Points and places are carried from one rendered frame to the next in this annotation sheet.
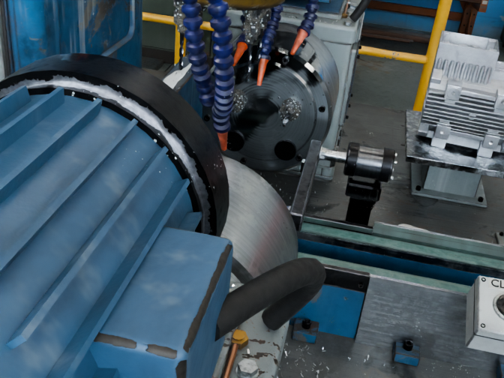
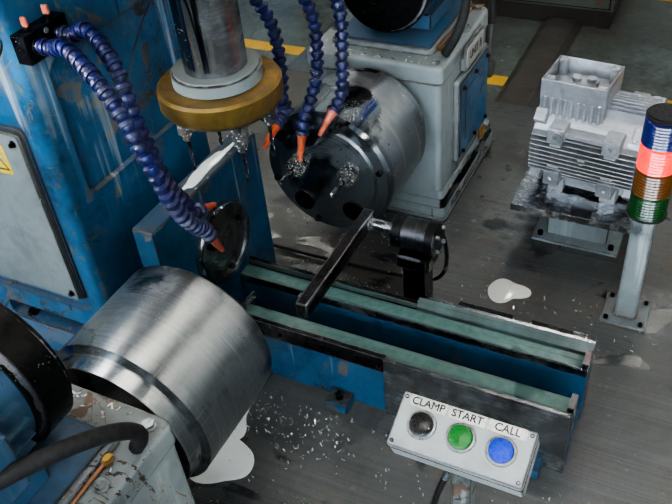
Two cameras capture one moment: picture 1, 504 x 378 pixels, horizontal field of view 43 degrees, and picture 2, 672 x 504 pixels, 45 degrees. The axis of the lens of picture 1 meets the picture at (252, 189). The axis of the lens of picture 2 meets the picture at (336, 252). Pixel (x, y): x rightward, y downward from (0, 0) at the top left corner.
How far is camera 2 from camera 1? 0.58 m
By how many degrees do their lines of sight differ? 20
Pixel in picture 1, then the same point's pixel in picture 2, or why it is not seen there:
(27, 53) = (48, 178)
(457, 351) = not seen: hidden behind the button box
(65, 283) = not seen: outside the picture
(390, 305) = (406, 387)
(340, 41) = (427, 82)
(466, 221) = (580, 276)
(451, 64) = (557, 103)
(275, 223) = (225, 337)
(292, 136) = (357, 197)
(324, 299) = (352, 374)
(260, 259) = (191, 376)
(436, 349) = not seen: hidden behind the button
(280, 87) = (336, 152)
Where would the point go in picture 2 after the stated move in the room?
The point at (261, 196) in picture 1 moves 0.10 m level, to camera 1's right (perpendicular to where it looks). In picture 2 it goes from (215, 313) to (286, 325)
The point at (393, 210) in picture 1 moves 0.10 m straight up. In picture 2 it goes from (499, 260) to (502, 221)
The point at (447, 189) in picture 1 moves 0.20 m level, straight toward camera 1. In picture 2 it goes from (573, 234) to (528, 292)
